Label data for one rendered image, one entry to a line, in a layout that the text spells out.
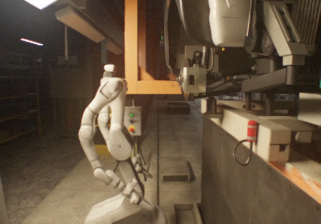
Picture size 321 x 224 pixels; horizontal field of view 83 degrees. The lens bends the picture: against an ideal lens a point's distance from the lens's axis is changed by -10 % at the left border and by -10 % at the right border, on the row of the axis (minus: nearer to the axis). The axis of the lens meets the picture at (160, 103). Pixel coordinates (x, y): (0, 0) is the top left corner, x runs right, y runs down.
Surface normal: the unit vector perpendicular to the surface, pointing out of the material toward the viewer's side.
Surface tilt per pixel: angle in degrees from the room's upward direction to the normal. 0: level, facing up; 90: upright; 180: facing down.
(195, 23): 91
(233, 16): 89
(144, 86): 90
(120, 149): 90
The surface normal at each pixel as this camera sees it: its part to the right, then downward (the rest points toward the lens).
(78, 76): 0.01, 0.12
